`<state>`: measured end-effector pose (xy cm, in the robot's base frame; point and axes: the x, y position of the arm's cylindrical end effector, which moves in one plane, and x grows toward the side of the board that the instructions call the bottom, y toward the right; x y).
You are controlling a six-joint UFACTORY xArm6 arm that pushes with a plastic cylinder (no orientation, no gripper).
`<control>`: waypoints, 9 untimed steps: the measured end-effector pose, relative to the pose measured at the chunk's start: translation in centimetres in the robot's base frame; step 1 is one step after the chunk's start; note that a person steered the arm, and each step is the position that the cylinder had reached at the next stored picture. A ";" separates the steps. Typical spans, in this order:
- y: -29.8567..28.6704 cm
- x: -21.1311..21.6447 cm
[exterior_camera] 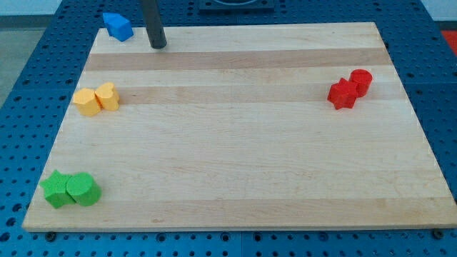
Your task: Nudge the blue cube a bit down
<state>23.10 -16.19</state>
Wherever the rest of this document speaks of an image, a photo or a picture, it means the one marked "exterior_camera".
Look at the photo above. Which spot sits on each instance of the yellow hexagon block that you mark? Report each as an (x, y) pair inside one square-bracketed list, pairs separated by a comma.
[(86, 102)]

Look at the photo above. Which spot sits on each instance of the green cylinder block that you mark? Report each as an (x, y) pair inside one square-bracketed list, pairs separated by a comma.
[(83, 189)]

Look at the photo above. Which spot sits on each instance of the green star block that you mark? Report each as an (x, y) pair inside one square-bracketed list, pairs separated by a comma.
[(55, 191)]

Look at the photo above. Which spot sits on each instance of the blue cube block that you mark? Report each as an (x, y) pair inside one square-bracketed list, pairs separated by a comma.
[(118, 26)]

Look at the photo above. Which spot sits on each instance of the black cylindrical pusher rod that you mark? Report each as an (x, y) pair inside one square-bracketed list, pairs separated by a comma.
[(153, 24)]

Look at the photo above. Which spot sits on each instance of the red star block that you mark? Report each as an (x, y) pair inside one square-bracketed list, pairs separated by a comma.
[(343, 94)]

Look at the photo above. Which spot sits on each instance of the light wooden board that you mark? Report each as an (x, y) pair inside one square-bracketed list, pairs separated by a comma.
[(229, 128)]

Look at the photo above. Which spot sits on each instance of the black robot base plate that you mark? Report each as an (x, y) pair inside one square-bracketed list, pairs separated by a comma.
[(208, 6)]

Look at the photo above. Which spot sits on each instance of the yellow heart block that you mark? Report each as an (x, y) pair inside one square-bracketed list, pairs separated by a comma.
[(108, 96)]

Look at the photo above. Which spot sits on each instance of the red cylinder block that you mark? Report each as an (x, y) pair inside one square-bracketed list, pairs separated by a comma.
[(362, 78)]

